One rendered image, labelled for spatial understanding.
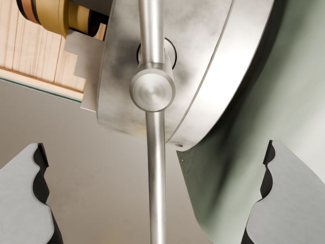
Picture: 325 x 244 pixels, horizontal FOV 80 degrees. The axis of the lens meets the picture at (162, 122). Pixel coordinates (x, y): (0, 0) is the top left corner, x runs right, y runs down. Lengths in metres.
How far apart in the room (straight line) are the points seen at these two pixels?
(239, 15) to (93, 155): 1.54
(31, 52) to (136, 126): 0.42
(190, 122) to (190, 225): 1.88
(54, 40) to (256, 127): 0.49
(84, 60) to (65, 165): 1.48
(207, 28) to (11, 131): 1.71
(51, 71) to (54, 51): 0.05
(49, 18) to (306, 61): 0.30
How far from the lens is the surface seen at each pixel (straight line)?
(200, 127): 0.21
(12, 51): 0.62
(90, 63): 0.32
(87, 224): 2.06
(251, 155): 0.23
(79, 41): 0.32
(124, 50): 0.18
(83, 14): 0.32
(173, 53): 0.18
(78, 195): 1.88
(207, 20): 0.18
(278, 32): 0.25
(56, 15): 0.32
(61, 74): 0.57
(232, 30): 0.19
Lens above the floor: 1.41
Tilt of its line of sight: 72 degrees down
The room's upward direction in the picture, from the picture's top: 168 degrees clockwise
